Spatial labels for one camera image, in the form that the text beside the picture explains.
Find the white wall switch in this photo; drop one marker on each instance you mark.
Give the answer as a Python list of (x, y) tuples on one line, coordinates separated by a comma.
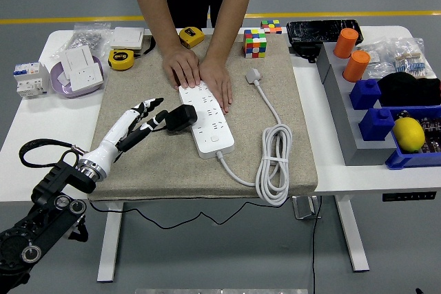
[(127, 37)]

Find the small white plastic piece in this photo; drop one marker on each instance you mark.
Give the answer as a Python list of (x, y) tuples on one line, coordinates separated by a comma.
[(63, 79)]

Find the black plastic tray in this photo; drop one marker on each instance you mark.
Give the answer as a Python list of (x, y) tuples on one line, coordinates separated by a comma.
[(310, 30)]

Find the black plug adapter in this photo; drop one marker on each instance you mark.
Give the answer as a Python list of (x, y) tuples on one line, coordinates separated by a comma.
[(181, 118)]

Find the black power brick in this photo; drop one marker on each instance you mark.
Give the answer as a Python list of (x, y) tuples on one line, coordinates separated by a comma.
[(305, 51)]

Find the black cloth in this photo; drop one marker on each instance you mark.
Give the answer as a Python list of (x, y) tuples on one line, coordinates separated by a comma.
[(410, 89)]

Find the white circuit breaker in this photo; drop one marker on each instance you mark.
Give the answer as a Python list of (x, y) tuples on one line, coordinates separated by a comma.
[(29, 78)]

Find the clear bag of screws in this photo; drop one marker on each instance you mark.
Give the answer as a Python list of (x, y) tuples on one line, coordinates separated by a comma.
[(87, 37)]

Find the blue plastic bin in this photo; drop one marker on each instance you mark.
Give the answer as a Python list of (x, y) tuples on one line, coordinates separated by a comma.
[(406, 161)]

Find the round yellow tape measure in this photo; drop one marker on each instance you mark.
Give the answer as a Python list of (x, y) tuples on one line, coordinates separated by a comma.
[(120, 60)]

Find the white power strip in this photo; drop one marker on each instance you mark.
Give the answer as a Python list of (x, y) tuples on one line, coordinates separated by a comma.
[(210, 135)]

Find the person's right forearm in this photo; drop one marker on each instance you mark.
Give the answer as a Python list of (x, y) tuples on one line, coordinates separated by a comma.
[(153, 1)]

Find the yellow lemon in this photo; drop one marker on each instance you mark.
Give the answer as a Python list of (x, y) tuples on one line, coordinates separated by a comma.
[(408, 134)]

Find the white switch panel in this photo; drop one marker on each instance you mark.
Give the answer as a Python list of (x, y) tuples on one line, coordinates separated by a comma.
[(79, 58)]

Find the black table control panel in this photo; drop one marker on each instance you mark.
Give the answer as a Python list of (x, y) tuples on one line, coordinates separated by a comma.
[(408, 196)]

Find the person's left forearm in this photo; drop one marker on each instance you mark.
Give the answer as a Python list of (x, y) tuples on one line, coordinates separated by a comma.
[(234, 8)]

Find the grey stepped block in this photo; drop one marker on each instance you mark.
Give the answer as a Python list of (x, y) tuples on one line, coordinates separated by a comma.
[(344, 118)]

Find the blue block with knob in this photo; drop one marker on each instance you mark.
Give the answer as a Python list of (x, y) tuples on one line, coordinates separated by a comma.
[(365, 93), (377, 123)]

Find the squarish yellow tape measure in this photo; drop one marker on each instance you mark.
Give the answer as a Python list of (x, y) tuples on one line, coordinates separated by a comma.
[(191, 36)]

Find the large colourful puzzle cube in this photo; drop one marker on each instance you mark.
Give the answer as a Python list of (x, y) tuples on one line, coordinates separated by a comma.
[(255, 43)]

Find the white power strip plug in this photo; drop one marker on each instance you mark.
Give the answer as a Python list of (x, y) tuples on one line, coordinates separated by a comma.
[(253, 76)]

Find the person's left hand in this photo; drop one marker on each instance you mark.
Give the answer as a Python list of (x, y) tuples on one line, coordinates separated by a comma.
[(215, 77)]

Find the dark circuit board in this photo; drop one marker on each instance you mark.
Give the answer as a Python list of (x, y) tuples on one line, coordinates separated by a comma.
[(432, 135)]

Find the clear bag of small parts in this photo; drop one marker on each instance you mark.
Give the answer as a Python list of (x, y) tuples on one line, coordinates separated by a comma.
[(379, 63)]

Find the person's right hand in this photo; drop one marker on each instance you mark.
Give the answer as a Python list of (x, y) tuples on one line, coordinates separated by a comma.
[(181, 65)]

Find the grey-brown mat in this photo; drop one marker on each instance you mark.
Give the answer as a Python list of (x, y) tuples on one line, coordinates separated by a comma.
[(172, 170)]

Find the white table leg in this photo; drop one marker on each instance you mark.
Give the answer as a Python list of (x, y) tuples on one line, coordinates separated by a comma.
[(110, 239), (353, 239)]

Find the orange cylinder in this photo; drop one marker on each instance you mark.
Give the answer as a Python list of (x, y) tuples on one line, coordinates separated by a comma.
[(346, 43), (356, 65)]

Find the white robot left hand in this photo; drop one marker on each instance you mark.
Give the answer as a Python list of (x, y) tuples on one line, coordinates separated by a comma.
[(110, 139)]

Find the white wall socket panel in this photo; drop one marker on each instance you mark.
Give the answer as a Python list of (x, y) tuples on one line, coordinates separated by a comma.
[(86, 77)]

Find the clear bag of resistors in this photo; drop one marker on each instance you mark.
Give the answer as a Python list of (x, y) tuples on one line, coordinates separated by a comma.
[(411, 61)]

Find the purple bowl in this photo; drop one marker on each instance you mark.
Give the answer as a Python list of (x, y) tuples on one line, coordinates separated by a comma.
[(63, 91)]

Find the small colourful puzzle cube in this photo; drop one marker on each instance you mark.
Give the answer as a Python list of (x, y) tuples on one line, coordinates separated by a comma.
[(271, 26)]

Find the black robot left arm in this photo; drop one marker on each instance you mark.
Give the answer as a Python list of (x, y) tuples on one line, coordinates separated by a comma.
[(44, 225)]

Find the silver bracket under table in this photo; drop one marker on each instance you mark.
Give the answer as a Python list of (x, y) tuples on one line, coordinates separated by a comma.
[(305, 208)]

